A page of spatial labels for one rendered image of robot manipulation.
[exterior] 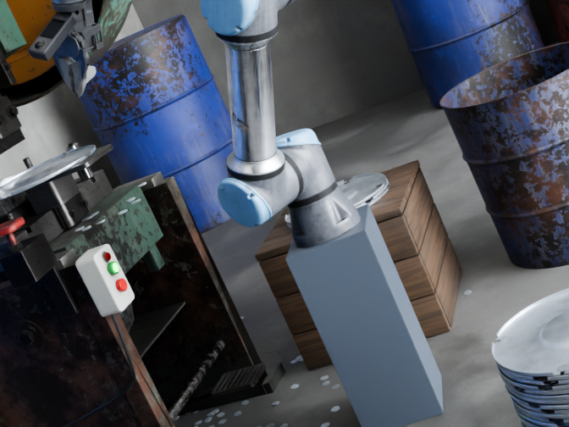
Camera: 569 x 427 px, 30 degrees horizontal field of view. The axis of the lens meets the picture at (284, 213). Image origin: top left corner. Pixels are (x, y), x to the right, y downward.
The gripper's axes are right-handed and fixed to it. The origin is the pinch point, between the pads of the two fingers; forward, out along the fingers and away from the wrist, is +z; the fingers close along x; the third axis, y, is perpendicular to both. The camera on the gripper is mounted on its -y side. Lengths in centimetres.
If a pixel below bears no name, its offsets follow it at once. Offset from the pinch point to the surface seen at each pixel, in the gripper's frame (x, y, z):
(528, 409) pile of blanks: -114, -28, 25
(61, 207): 3.3, -6.7, 26.3
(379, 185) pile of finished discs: -43, 62, 42
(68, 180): 6.1, -0.4, 22.9
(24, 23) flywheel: 42, 29, -1
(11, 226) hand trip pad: -9.6, -33.6, 14.2
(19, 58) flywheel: 41.9, 25.2, 7.4
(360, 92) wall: 89, 307, 132
